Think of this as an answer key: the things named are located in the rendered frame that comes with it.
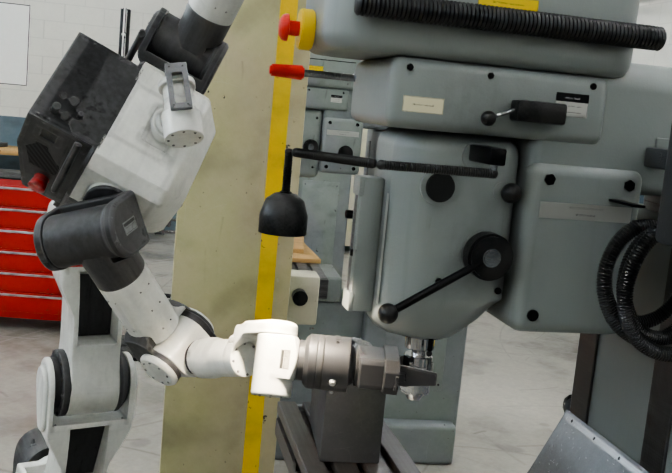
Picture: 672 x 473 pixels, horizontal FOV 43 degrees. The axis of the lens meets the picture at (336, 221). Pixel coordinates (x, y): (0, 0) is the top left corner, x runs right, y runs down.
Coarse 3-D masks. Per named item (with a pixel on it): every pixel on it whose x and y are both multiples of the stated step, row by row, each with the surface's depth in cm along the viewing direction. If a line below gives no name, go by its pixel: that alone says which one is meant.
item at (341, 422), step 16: (352, 384) 166; (320, 400) 173; (336, 400) 166; (352, 400) 167; (368, 400) 167; (384, 400) 167; (320, 416) 171; (336, 416) 167; (352, 416) 167; (368, 416) 167; (320, 432) 169; (336, 432) 167; (352, 432) 168; (368, 432) 168; (320, 448) 168; (336, 448) 168; (352, 448) 168; (368, 448) 168
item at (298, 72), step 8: (272, 64) 136; (280, 64) 136; (272, 72) 136; (280, 72) 136; (288, 72) 136; (296, 72) 136; (304, 72) 137; (312, 72) 137; (320, 72) 138; (328, 72) 138; (344, 80) 139; (352, 80) 139
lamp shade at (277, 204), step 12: (276, 192) 126; (288, 192) 126; (264, 204) 125; (276, 204) 124; (288, 204) 124; (300, 204) 125; (264, 216) 124; (276, 216) 123; (288, 216) 123; (300, 216) 124; (264, 228) 125; (276, 228) 124; (288, 228) 124; (300, 228) 125
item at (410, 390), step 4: (404, 360) 138; (404, 364) 138; (408, 364) 137; (412, 364) 136; (416, 364) 136; (420, 364) 136; (424, 364) 136; (428, 364) 137; (420, 368) 136; (424, 368) 136; (428, 368) 137; (400, 388) 139; (404, 388) 138; (408, 388) 137; (412, 388) 137; (416, 388) 137; (420, 388) 137; (424, 388) 137; (428, 388) 138; (404, 392) 138; (408, 392) 137; (412, 392) 137; (416, 392) 137; (420, 392) 137; (424, 392) 137; (428, 392) 138
